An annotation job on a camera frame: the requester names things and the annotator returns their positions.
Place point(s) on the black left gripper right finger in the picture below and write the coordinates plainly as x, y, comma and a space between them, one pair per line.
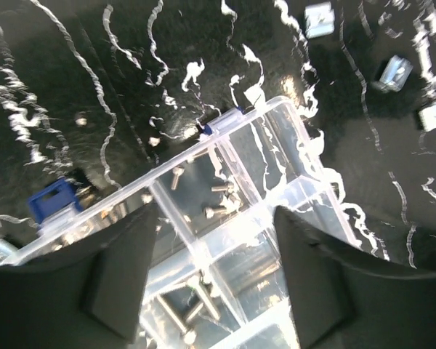
342, 297

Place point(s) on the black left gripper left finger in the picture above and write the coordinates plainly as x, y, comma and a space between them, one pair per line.
85, 295

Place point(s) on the long silver screw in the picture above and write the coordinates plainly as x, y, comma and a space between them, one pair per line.
204, 296

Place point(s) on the clear plastic organizer box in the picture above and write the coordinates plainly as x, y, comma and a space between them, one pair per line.
269, 156

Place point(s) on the short silver screw in box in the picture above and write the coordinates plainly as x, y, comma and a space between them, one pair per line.
209, 212
177, 172
228, 187

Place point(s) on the silver t-nut right lower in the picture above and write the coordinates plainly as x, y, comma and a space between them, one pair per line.
394, 75

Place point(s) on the silver bracket nut cluster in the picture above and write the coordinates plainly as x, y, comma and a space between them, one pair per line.
427, 117

